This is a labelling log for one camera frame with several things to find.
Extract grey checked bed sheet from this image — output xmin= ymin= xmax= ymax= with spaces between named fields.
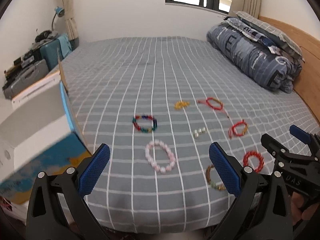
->
xmin=62 ymin=37 xmax=319 ymax=233

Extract grey checked pillow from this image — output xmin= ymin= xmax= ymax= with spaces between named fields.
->
xmin=234 ymin=11 xmax=305 ymax=62

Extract multicolour bead bracelet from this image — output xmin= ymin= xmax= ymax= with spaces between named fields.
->
xmin=132 ymin=114 xmax=158 ymax=133

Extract teal suitcase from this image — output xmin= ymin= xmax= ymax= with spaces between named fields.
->
xmin=40 ymin=34 xmax=72 ymax=71

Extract grey hard case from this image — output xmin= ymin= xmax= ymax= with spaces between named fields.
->
xmin=2 ymin=59 xmax=49 ymax=99

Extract yellow bead bracelet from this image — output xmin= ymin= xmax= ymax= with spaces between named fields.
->
xmin=173 ymin=100 xmax=190 ymax=110

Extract black clutter on suitcases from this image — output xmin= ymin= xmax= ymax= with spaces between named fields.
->
xmin=4 ymin=30 xmax=59 ymax=81

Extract blue yellow cardboard box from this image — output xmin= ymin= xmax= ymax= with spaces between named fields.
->
xmin=1 ymin=63 xmax=91 ymax=205

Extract pink bead bracelet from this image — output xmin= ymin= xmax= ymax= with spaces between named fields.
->
xmin=144 ymin=139 xmax=177 ymax=173

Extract person right hand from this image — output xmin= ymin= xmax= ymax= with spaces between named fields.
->
xmin=290 ymin=192 xmax=319 ymax=226

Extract folded blue grey quilt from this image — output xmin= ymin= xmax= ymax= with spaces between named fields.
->
xmin=207 ymin=17 xmax=302 ymax=93

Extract blue desk lamp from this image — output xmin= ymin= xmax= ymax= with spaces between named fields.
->
xmin=51 ymin=7 xmax=65 ymax=31

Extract brown wooden bead bracelet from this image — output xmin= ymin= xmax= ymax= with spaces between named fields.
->
xmin=205 ymin=164 xmax=227 ymax=192

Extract white pearl earrings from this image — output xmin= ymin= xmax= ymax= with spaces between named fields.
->
xmin=193 ymin=127 xmax=207 ymax=138

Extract beige left curtain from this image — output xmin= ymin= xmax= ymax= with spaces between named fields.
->
xmin=62 ymin=0 xmax=79 ymax=41

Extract wooden headboard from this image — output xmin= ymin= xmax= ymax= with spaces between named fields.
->
xmin=259 ymin=16 xmax=320 ymax=120

